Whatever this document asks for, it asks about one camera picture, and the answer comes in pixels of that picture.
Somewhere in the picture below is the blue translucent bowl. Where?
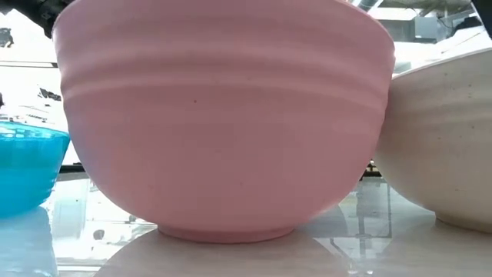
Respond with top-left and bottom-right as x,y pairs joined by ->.
0,121 -> 72,219

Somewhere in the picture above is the large pink bowl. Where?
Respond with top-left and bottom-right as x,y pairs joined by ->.
52,0 -> 397,245

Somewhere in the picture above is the cream speckled bowl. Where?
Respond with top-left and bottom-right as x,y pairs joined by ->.
372,48 -> 492,235

